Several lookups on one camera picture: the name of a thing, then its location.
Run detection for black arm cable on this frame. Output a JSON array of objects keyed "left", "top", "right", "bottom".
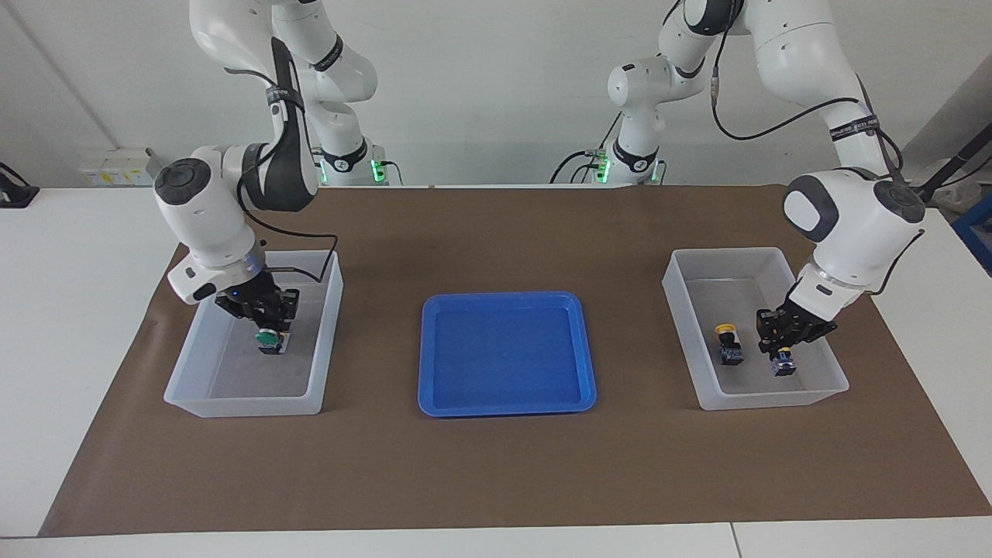
[
  {"left": 223, "top": 35, "right": 342, "bottom": 286},
  {"left": 709, "top": 15, "right": 927, "bottom": 295}
]

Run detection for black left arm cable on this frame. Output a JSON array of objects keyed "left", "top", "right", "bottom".
[{"left": 709, "top": 15, "right": 927, "bottom": 295}]

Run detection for blue frame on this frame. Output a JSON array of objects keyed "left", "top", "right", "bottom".
[{"left": 952, "top": 194, "right": 992, "bottom": 276}]

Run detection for translucent white plastic box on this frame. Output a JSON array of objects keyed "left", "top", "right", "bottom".
[
  {"left": 662, "top": 246, "right": 851, "bottom": 412},
  {"left": 163, "top": 249, "right": 345, "bottom": 419}
]

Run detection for blue plastic tray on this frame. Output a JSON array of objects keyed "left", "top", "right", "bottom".
[{"left": 417, "top": 291, "right": 598, "bottom": 419}]

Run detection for brown table mat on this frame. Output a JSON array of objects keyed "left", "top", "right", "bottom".
[{"left": 39, "top": 184, "right": 992, "bottom": 538}]

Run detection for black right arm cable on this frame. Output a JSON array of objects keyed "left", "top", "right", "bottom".
[{"left": 223, "top": 35, "right": 342, "bottom": 286}]

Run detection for black desk clamp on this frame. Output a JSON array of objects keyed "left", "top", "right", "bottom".
[{"left": 0, "top": 161, "right": 41, "bottom": 208}]

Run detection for black stand pole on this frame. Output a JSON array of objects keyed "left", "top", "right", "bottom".
[{"left": 921, "top": 124, "right": 992, "bottom": 196}]

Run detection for white wall socket boxes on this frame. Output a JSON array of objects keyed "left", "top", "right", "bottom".
[{"left": 77, "top": 147, "right": 158, "bottom": 188}]

